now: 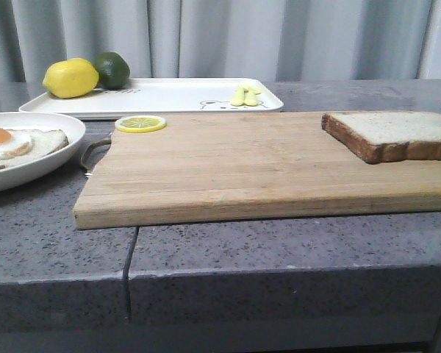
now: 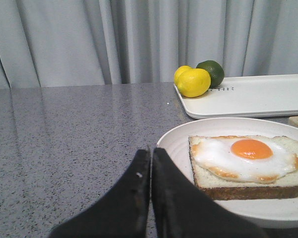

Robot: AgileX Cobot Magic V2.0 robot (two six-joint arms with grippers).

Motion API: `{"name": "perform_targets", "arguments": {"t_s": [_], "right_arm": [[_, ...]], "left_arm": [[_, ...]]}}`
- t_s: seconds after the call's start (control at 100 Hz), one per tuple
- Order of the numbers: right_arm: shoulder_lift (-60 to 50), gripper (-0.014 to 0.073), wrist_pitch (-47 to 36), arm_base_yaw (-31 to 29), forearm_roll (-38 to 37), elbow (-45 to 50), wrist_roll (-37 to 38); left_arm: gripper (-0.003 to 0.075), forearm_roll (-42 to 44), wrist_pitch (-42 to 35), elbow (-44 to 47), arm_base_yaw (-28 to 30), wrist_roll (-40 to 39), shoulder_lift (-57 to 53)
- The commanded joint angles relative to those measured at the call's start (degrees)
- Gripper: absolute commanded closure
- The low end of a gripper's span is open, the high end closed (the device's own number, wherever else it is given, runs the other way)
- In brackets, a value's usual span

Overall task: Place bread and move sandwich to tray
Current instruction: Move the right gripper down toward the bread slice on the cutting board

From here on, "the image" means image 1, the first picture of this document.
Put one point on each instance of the grey curtain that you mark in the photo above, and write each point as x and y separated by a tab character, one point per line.
267	40

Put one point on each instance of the white round plate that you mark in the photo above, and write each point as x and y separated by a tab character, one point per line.
20	174

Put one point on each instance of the metal cutting board handle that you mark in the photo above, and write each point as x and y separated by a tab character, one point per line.
88	171

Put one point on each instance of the white rectangular tray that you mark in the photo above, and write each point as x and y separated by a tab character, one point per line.
156	97

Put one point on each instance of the yellow lemon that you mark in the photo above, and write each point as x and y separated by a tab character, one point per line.
71	78

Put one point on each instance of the white bread slice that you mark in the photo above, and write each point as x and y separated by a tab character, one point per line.
387	136

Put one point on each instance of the wooden cutting board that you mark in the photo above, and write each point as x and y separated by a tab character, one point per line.
238	166

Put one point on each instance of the lemon slice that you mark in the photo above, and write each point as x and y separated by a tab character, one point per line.
140	123

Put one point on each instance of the fried egg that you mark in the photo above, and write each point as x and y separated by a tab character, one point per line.
14	143

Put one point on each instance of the green lime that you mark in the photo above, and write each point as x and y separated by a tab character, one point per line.
112	69

